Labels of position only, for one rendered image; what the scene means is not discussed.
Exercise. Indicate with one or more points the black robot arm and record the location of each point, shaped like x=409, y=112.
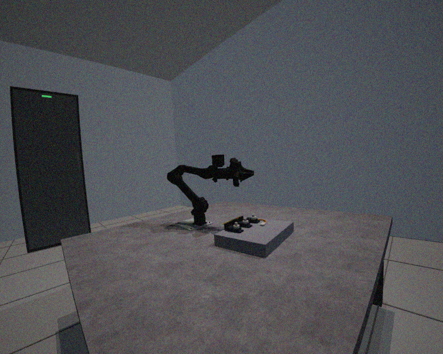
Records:
x=200, y=205

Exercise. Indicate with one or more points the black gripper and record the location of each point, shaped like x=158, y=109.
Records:
x=241, y=174

